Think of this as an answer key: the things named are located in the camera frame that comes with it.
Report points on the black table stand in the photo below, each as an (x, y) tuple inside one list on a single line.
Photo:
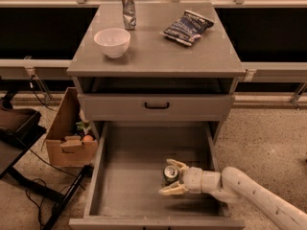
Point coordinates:
[(17, 212)]

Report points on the closed grey top drawer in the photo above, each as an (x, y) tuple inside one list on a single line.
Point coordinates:
[(130, 107)]

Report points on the grey wall rail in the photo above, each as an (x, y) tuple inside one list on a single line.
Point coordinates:
[(45, 69)]

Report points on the cardboard box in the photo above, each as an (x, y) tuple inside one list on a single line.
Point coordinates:
[(64, 143)]

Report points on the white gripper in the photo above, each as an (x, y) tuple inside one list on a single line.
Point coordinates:
[(193, 178)]

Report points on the white bowl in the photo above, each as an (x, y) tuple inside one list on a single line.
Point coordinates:
[(113, 42)]

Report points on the open grey middle drawer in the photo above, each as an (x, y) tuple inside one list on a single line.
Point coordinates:
[(123, 193)]

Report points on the orange fruit in box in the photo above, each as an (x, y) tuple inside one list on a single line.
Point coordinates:
[(88, 138)]

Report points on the black drawer handle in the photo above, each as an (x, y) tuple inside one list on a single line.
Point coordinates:
[(156, 106)]

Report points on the blue chip bag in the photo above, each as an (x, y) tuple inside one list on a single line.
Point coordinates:
[(188, 29)]

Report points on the green soda can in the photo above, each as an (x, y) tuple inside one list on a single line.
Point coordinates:
[(170, 175)]

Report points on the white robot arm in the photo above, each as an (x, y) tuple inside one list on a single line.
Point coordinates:
[(231, 186)]

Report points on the grey drawer cabinet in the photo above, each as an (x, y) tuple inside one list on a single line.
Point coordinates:
[(154, 64)]

